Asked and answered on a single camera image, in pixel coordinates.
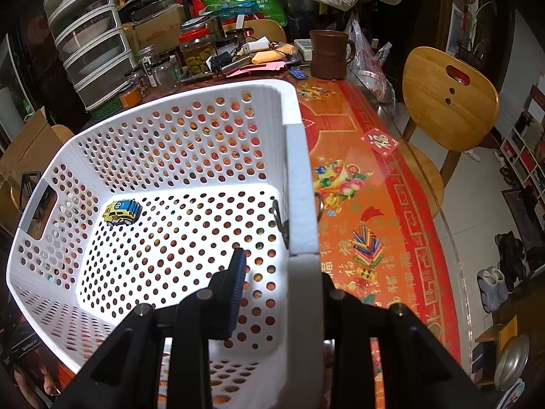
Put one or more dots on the tiered food cover rack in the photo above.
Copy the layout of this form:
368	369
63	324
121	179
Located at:
92	46

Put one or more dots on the metal binder clip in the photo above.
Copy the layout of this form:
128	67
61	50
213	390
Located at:
283	226

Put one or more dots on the empty glass jar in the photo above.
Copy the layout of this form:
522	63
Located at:
165	76

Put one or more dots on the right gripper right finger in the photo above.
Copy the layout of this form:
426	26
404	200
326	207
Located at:
418	371

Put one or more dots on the red patterned tablecloth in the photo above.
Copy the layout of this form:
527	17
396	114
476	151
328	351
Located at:
377	238

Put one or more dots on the green woven basket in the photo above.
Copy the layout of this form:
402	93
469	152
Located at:
106	109

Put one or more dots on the red lid pickle jar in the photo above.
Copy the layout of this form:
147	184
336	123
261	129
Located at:
198	48

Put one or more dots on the grey slippers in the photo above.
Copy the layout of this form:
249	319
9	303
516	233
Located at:
492	288

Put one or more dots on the white perforated plastic basket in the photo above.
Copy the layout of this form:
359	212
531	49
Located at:
148	205

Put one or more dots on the brown ceramic mug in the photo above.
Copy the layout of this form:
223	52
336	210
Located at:
332	52

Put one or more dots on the wooden chair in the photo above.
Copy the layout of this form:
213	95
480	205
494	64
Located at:
454	105

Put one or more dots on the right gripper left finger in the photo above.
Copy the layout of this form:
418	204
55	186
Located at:
125	371

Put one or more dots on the yellow toy car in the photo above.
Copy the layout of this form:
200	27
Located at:
120	212

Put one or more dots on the cardboard box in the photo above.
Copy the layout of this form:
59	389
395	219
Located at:
32	150

